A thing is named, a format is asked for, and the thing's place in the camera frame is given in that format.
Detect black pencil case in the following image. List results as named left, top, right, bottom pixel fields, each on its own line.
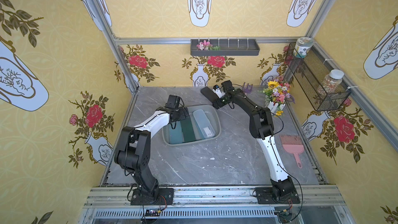
left=200, top=87, right=219, bottom=102

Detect light teal pencil case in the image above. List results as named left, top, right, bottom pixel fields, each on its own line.
left=169, top=122, right=184, bottom=145

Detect light blue pencil case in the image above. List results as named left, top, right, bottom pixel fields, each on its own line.
left=193, top=111, right=207, bottom=140

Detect grey plastic storage tray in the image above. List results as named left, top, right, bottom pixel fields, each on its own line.
left=162, top=105, right=221, bottom=146

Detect dark green pencil case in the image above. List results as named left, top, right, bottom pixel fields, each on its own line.
left=180, top=118, right=196, bottom=143

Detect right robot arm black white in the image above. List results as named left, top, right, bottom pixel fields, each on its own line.
left=204, top=80, right=297, bottom=203

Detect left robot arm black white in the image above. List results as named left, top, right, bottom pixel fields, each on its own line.
left=114, top=95, right=189, bottom=205

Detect purple pink garden rake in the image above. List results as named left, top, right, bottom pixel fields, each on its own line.
left=242, top=83, right=253, bottom=95

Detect artificial flower bouquet white pot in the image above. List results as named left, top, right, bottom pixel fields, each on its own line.
left=262, top=76, right=295, bottom=116

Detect small pink flowers on shelf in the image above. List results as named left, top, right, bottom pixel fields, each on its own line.
left=197, top=40, right=220, bottom=50

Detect pink plastic dustpan comb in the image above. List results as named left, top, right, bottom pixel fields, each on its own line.
left=280, top=135, right=304, bottom=169

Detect green patterned tin can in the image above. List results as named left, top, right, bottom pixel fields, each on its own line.
left=292, top=37, right=314, bottom=58

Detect clear jar white lid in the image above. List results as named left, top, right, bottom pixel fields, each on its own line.
left=317, top=69, right=345, bottom=95

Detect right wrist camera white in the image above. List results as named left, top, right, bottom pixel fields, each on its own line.
left=212, top=85, right=225, bottom=98

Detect dark grey wall shelf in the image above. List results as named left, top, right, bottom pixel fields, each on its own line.
left=190, top=38, right=260, bottom=57

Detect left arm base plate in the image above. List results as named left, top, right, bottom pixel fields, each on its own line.
left=130, top=188, right=174, bottom=206

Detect black wire wall basket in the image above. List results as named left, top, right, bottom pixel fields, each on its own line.
left=286, top=43, right=351, bottom=112

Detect small circuit board with wires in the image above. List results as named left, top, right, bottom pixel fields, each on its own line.
left=144, top=208, right=162, bottom=218

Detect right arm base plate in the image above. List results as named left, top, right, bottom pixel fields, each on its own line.
left=252, top=187, right=301, bottom=204

